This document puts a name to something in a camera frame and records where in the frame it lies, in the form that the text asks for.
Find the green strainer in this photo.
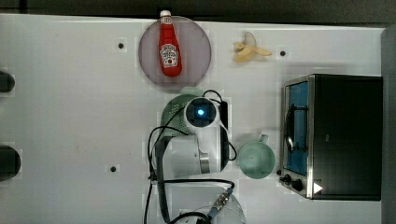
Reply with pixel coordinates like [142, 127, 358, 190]
[161, 87, 204, 136]

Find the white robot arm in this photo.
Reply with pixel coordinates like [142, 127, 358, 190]
[151, 94, 247, 224]

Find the red ketchup bottle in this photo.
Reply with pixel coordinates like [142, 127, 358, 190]
[159, 10, 182, 77]

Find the purple round plate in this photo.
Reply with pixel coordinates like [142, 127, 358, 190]
[138, 16, 212, 91]

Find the green cup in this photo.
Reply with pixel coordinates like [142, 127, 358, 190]
[237, 133, 276, 179]

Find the peeled banana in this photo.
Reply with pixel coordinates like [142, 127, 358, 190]
[233, 32, 272, 63]

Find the black toaster oven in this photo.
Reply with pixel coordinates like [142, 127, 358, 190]
[277, 74, 383, 201]

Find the black cylinder upper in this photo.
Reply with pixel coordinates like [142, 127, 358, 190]
[0, 71, 15, 92]

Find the black cylinder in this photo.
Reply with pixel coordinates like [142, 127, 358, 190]
[0, 146, 21, 181]
[0, 71, 15, 92]

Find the black cylinder lower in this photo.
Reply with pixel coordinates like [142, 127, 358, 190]
[0, 146, 21, 181]

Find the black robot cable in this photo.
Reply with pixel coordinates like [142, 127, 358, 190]
[143, 89, 238, 224]

